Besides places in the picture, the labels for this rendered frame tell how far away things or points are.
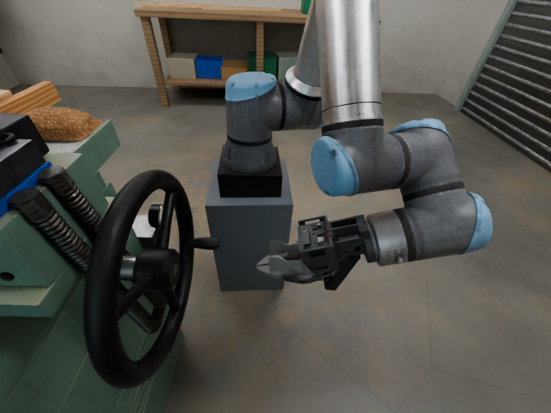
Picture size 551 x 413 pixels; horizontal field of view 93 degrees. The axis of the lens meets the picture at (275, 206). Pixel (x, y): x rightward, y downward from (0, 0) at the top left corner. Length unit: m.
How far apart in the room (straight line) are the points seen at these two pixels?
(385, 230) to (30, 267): 0.44
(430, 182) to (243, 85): 0.54
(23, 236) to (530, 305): 1.84
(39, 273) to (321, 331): 1.07
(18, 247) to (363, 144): 0.40
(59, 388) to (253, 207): 0.62
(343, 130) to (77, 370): 0.61
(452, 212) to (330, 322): 0.92
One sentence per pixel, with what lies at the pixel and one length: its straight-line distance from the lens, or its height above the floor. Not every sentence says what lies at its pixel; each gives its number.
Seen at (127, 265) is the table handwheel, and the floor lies 0.83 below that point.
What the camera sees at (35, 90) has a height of 0.94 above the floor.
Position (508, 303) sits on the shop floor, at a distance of 1.75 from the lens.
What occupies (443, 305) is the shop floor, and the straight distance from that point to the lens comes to 1.54.
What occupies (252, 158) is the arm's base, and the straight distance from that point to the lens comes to 0.86.
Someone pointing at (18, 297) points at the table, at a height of 0.87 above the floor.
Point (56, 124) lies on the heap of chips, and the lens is 0.62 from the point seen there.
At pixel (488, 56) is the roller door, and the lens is 3.84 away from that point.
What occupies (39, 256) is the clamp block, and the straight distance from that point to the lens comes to 0.37.
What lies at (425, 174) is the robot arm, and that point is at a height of 0.92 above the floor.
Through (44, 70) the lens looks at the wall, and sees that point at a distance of 4.39.
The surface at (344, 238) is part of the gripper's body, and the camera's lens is 0.45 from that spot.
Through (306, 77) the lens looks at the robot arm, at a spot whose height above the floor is 0.93.
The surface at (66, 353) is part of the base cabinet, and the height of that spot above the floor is 0.65.
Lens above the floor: 1.14
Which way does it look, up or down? 42 degrees down
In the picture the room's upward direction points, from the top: 3 degrees clockwise
